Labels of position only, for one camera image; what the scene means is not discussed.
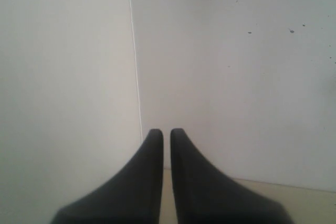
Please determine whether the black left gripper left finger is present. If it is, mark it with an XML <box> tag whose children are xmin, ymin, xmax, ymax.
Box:
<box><xmin>52</xmin><ymin>129</ymin><xmax>164</xmax><ymax>223</ymax></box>

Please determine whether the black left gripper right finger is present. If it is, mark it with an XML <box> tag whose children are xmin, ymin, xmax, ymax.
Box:
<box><xmin>170</xmin><ymin>129</ymin><xmax>293</xmax><ymax>223</ymax></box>

